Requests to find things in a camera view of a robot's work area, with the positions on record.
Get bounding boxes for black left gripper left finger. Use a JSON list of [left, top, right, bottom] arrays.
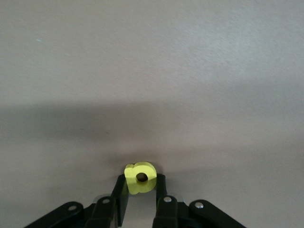
[[23, 174, 130, 228]]

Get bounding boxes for yellow letter d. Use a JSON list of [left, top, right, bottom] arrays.
[[124, 161, 157, 196]]

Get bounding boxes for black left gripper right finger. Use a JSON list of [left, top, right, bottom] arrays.
[[152, 174, 247, 228]]

